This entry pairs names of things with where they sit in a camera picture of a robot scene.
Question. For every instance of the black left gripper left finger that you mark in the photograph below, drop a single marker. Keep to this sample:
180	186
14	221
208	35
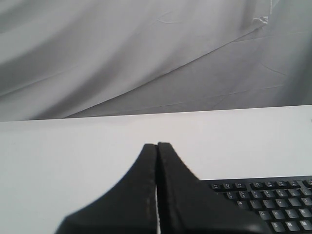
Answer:
127	208

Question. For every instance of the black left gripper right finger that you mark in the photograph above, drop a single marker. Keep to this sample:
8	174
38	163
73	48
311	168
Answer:
186	205

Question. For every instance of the black Acer keyboard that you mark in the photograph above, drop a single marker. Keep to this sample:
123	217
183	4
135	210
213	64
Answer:
284	203

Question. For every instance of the grey backdrop cloth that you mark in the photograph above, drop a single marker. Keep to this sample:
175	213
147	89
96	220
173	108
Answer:
91	58

